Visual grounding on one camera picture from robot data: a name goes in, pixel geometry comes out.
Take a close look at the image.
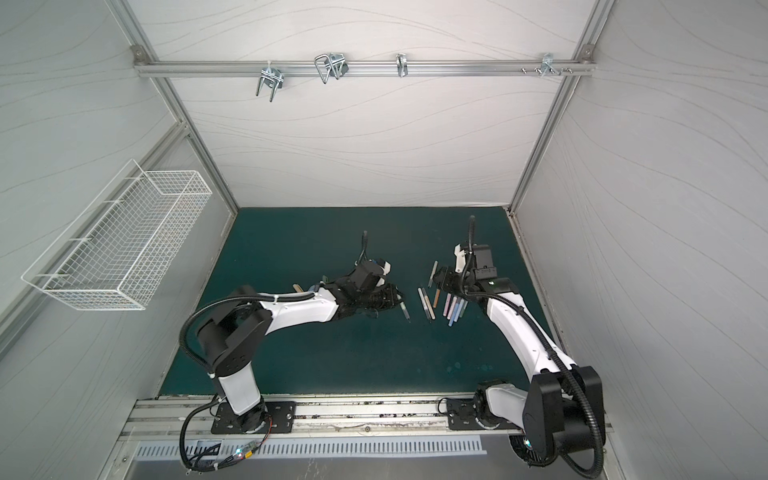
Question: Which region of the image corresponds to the pale pink white pen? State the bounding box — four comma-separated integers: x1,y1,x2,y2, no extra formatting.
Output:
448,296,458,321

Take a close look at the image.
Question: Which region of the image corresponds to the blue pen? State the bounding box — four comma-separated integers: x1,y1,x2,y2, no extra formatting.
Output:
448,297,463,327

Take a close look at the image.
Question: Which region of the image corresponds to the yellow beige pen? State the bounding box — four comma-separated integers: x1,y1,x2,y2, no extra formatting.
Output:
421,288,435,321

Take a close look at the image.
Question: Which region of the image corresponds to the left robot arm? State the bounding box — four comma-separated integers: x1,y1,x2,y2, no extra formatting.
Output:
178,259,402,433

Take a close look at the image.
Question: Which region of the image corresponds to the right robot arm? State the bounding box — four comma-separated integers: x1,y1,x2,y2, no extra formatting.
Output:
435,241,607,479

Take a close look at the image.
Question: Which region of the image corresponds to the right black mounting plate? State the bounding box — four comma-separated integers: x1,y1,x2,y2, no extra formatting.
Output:
437,397,518,431

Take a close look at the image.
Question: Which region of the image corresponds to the black mounting plate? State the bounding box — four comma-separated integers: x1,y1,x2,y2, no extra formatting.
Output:
211,400,297,435
437,397,518,431

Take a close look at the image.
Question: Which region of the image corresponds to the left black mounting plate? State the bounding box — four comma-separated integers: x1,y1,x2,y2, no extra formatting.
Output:
211,400,297,435

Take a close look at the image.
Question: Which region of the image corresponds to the metal U-bolt hook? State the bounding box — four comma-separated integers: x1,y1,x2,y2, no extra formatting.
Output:
314,52,349,84

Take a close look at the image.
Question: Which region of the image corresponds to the metal U-bolt clamp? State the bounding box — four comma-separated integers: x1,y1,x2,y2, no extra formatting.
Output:
256,64,284,102

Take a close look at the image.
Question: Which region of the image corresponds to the aluminium crossbar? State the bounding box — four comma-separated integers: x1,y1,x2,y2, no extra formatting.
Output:
134,57,597,79

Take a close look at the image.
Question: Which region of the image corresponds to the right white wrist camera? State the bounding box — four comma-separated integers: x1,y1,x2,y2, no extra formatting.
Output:
454,244,468,274

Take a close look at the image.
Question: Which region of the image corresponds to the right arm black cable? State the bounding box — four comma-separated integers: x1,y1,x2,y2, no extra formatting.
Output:
508,433,559,469

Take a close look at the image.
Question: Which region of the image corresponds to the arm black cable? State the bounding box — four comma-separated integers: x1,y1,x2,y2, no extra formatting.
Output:
508,433,559,469
178,395,274,474

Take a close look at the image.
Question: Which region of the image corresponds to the small metal bracket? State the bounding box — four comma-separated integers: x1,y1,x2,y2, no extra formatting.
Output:
395,53,408,78

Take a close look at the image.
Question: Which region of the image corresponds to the white slotted cable duct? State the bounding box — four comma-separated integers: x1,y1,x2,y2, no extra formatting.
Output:
134,435,487,461

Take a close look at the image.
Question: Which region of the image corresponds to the metal hook bracket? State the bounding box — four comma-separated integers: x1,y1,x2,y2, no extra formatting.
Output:
520,53,573,78

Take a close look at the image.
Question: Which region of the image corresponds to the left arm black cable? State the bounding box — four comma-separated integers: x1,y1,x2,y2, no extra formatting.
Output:
178,395,274,474

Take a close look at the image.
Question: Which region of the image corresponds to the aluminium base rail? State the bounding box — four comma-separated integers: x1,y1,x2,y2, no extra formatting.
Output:
119,392,522,441

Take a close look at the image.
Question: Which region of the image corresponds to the white wire basket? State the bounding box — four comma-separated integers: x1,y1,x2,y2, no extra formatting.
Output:
21,160,212,311

